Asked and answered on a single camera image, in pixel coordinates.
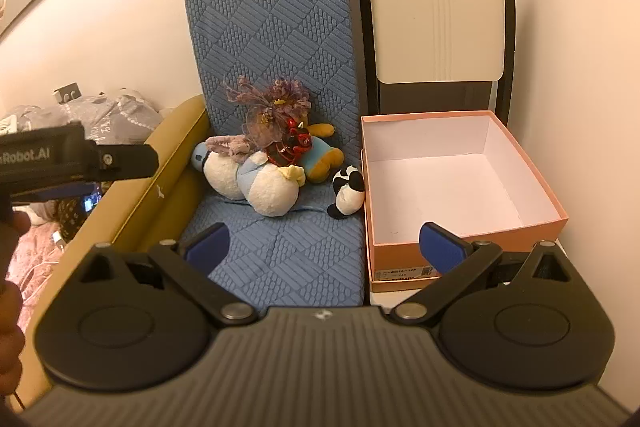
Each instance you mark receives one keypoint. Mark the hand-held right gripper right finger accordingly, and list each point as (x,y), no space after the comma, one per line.
(441,248)

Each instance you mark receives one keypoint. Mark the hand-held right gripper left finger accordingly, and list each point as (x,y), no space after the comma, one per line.
(209,243)

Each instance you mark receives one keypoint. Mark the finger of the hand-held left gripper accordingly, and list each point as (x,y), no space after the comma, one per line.
(131,161)

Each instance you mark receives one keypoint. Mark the pink cardboard box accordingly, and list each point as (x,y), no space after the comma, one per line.
(445,177)

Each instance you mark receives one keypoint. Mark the white duck plush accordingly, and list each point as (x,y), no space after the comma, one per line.
(260,192)

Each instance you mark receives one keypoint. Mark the person's left hand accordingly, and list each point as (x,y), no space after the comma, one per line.
(9,332)

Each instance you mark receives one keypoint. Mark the mustard yellow cushion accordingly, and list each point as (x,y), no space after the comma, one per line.
(150,187)

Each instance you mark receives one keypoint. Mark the grey crumpled bedding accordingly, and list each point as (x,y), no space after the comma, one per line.
(115,112)

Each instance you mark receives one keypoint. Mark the dark patterned bag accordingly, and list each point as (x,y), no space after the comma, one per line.
(72,214)

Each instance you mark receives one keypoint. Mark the pink blanket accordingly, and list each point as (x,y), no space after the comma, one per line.
(35,252)

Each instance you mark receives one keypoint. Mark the panda plush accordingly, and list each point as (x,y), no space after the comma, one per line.
(347,194)

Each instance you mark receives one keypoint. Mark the red devil figure toy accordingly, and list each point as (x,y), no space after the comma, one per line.
(290,144)

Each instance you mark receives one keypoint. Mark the brown bear plush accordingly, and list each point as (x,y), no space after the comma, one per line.
(320,157)

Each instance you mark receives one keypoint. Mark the purple flower ornament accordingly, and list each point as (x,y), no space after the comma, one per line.
(280,99)

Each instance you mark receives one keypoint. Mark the blue quilted cushion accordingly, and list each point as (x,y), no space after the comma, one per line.
(270,32)

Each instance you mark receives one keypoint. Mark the white folding chair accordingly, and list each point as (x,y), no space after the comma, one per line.
(435,27)

